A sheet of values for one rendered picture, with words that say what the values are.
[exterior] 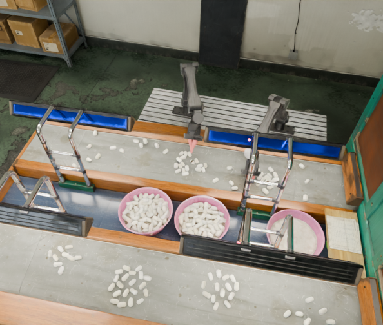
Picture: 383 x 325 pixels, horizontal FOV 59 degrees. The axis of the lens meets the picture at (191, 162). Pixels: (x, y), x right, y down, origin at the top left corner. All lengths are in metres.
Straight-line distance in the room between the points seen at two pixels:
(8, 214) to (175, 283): 0.72
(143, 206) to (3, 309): 0.72
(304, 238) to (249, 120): 0.90
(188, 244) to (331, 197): 0.92
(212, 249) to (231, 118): 1.21
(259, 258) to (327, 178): 0.86
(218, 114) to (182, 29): 1.72
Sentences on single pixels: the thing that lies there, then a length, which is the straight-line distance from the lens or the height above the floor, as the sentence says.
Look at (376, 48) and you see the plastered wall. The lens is 3.81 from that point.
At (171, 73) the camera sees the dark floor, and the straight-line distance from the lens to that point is 3.76.
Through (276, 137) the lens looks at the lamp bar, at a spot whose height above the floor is 1.11.
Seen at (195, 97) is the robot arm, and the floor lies 1.02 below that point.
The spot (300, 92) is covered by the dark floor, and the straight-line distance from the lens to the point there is 3.69.
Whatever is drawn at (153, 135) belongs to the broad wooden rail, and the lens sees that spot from 2.01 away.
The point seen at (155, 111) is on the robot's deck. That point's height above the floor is 0.67.
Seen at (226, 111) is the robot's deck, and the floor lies 0.67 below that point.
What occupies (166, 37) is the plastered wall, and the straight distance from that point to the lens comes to 3.92.
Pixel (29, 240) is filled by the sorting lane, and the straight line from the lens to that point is 1.79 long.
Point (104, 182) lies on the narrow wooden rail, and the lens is 1.86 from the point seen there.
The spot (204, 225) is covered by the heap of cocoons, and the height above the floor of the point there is 0.73.
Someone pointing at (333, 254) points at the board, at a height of 0.78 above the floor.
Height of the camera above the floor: 2.19
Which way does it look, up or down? 50 degrees down
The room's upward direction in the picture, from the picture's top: straight up
